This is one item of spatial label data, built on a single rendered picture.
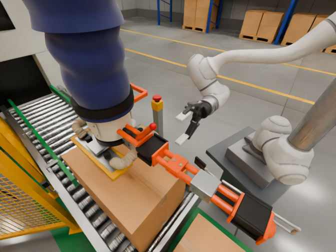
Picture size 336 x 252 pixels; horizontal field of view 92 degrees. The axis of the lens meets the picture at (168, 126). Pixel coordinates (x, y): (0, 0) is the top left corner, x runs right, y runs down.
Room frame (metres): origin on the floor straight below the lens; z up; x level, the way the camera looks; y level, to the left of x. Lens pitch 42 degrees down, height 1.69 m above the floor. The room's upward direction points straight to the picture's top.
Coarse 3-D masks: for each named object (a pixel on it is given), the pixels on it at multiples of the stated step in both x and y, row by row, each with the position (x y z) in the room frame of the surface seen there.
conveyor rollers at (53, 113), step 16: (48, 96) 1.82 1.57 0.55; (16, 112) 1.48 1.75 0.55; (32, 112) 1.49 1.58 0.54; (48, 112) 1.48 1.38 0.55; (64, 112) 1.50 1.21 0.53; (48, 128) 1.22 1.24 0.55; (64, 128) 1.24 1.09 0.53; (64, 144) 0.99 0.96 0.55; (48, 160) 0.81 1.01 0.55; (80, 192) 0.54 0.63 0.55; (192, 192) 0.54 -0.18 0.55; (96, 208) 0.43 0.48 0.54; (96, 224) 0.33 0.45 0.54; (112, 224) 0.33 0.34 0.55; (112, 240) 0.25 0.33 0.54
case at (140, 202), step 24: (120, 144) 0.65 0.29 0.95; (72, 168) 0.48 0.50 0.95; (96, 168) 0.48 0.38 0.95; (144, 168) 0.48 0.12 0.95; (96, 192) 0.35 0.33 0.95; (120, 192) 0.35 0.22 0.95; (144, 192) 0.35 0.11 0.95; (168, 192) 0.36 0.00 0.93; (120, 216) 0.25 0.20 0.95; (144, 216) 0.25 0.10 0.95; (168, 216) 0.36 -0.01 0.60; (144, 240) 0.21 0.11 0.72
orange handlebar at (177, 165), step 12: (132, 84) 0.83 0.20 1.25; (144, 96) 0.74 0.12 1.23; (120, 132) 0.45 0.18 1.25; (168, 156) 0.34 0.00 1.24; (180, 156) 0.33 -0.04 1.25; (168, 168) 0.29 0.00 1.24; (180, 168) 0.28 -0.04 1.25; (192, 168) 0.29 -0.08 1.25; (228, 192) 0.21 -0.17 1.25; (216, 204) 0.18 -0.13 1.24; (228, 204) 0.18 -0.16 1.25
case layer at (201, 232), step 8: (200, 216) 0.38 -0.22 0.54; (192, 224) 0.34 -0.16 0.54; (200, 224) 0.34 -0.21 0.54; (208, 224) 0.34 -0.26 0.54; (192, 232) 0.29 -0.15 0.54; (200, 232) 0.29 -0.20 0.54; (208, 232) 0.29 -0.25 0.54; (216, 232) 0.29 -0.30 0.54; (184, 240) 0.25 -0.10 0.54; (192, 240) 0.25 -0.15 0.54; (200, 240) 0.25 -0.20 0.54; (208, 240) 0.25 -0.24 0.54; (216, 240) 0.25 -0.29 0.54; (224, 240) 0.25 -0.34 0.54; (176, 248) 0.21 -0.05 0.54; (184, 248) 0.21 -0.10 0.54; (192, 248) 0.21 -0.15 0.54; (200, 248) 0.21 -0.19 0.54; (208, 248) 0.21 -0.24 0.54; (216, 248) 0.21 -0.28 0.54; (224, 248) 0.21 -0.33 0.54; (232, 248) 0.21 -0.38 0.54; (240, 248) 0.21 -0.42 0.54
